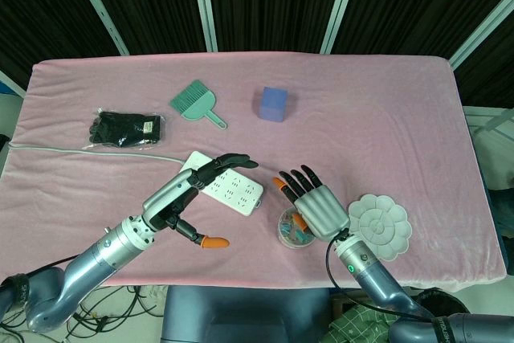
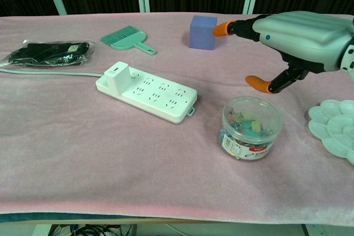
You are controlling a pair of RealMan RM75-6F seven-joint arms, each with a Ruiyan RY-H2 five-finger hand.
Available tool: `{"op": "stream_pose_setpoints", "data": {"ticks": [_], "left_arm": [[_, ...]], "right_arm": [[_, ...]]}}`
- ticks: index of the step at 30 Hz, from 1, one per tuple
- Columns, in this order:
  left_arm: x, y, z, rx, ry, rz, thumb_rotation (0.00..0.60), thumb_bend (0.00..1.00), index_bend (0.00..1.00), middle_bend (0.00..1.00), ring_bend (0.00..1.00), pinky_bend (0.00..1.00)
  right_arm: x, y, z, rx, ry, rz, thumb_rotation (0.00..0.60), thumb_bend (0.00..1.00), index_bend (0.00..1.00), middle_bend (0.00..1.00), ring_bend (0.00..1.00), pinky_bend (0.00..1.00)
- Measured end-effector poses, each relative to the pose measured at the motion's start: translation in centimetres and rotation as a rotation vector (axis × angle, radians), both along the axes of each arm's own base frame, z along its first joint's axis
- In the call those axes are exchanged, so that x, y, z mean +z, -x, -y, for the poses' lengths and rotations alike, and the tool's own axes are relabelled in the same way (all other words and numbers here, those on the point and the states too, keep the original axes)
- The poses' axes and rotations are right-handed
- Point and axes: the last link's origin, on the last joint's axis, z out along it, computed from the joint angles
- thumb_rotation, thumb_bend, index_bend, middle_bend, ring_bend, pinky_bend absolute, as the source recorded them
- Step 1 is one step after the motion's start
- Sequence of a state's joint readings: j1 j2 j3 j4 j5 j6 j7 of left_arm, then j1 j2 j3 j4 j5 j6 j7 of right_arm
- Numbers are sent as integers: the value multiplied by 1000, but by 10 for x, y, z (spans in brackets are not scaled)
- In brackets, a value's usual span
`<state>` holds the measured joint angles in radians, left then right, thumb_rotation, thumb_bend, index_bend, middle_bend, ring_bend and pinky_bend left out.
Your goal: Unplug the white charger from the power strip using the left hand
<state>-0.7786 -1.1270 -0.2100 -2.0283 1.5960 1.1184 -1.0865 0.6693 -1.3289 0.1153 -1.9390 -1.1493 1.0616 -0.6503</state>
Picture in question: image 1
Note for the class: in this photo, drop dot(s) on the pink table cloth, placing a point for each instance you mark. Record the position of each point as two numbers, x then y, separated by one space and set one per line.
361 118

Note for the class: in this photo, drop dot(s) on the green dustpan brush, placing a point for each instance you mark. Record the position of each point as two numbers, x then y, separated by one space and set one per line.
197 108

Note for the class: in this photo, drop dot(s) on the white flower-shaped palette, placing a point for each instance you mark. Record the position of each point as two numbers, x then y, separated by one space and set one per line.
381 226

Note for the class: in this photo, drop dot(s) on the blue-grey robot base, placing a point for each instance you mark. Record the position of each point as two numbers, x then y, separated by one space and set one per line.
241 315

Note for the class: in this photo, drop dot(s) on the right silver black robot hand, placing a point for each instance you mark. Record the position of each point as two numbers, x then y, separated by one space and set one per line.
321 210

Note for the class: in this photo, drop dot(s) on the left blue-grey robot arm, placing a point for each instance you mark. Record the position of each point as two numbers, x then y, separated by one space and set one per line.
100 256

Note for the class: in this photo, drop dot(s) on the white rack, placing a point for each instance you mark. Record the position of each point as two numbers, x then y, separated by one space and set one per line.
494 118

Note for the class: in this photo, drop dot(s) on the clear round container of clips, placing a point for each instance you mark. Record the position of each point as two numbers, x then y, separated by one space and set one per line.
291 238

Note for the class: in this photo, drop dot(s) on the blue cube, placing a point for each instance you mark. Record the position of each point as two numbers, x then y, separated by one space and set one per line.
273 104

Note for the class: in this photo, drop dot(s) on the white screen frame post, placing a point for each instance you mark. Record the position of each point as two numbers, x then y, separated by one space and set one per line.
204 5
482 29
10 82
96 5
341 3

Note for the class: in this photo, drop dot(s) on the black bin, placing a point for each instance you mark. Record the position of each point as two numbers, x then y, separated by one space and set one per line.
441 303

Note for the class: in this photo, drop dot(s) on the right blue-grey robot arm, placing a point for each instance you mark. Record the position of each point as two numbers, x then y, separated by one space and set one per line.
373 274

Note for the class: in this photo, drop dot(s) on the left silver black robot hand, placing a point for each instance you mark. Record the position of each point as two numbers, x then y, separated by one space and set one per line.
168 196

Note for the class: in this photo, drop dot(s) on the white power strip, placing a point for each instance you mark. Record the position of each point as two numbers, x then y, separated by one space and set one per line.
241 194

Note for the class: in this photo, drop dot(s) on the green checked cloth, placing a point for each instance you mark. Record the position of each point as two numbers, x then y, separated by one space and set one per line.
353 323

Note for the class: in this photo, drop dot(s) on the black gloves in plastic bag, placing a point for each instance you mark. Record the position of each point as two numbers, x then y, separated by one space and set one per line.
120 128

